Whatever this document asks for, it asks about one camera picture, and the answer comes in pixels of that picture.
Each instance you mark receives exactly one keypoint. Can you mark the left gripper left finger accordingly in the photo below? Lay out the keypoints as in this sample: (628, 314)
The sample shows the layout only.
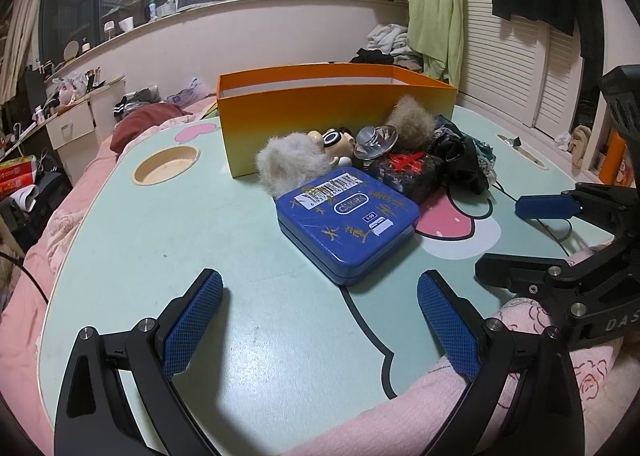
(94, 416)

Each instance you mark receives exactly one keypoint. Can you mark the silver metal cup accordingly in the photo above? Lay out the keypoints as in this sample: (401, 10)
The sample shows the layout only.
(374, 142)

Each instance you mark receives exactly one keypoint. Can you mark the white furry pouch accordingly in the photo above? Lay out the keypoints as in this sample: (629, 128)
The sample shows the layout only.
(289, 162)

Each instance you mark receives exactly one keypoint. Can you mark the orange gradient cardboard box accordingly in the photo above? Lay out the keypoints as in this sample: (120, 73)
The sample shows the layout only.
(255, 105)

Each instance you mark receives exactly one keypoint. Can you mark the white drawer cabinet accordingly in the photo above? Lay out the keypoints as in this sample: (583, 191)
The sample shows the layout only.
(77, 133)

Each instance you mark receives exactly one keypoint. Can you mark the black lace fabric bundle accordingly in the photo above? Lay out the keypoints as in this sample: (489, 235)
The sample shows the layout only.
(466, 163)

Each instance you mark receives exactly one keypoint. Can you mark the red packaging box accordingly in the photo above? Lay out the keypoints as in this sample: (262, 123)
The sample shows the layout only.
(16, 174)

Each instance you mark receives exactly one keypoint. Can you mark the dark red pillow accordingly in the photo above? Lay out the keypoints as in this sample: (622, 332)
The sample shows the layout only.
(141, 120)

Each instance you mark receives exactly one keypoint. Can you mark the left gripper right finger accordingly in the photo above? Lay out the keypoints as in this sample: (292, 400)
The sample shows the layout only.
(545, 414)

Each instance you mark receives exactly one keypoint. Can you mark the brown furry pouch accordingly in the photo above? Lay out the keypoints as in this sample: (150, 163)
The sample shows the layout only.
(415, 126)

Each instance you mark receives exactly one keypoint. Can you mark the blue durex tin box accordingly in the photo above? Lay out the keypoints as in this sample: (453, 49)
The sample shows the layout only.
(346, 222)

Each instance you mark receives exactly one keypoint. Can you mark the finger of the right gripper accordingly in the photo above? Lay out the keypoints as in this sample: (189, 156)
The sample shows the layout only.
(556, 207)
(517, 274)

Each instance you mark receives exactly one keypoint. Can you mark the green hanging garment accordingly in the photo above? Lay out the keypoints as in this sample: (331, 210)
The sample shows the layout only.
(436, 32)

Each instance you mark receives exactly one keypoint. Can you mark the white clothes pile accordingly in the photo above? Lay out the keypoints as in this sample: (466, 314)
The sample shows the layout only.
(390, 39)

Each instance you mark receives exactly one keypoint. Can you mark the black clothes pile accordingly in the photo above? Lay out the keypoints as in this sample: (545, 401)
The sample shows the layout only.
(372, 56)

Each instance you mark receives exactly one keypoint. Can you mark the orange bottle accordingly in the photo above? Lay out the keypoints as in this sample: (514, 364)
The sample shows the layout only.
(612, 170)

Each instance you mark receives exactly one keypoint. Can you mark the dark box red cross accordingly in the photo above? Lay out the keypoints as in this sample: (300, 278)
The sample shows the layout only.
(414, 174)

